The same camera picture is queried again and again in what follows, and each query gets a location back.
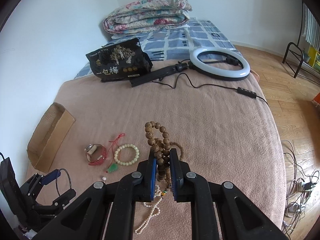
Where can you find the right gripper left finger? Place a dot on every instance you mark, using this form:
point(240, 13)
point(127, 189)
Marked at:
point(146, 189)

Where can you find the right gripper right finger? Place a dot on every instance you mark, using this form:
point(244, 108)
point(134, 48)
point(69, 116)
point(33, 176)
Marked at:
point(178, 170)

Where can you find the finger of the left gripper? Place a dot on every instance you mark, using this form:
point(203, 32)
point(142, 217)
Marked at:
point(47, 179)
point(64, 199)

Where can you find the brown wooden bead mala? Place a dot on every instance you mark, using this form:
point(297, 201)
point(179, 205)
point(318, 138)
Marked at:
point(160, 144)

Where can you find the red strap wristwatch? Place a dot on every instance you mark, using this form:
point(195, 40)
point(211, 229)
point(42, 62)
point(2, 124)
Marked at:
point(95, 154)

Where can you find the shallow cardboard box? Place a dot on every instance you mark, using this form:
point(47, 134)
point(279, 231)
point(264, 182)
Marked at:
point(48, 136)

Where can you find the black folded tripod stand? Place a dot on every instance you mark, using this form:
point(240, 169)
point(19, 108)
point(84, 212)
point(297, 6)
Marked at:
point(159, 74)

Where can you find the black plum snack bag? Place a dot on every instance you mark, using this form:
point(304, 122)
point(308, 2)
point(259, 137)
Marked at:
point(118, 62)

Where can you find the blue plaid bed sheet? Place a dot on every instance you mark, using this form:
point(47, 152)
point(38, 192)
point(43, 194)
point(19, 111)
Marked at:
point(175, 44)

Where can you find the folded floral quilt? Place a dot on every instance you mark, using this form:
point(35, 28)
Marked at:
point(147, 15)

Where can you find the black metal clothes rack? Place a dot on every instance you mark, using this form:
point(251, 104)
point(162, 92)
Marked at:
point(302, 56)

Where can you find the white ring light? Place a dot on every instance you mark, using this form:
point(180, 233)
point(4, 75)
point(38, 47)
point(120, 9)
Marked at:
point(219, 63)

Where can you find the white power strip with cables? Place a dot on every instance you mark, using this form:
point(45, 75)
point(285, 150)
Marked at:
point(299, 191)

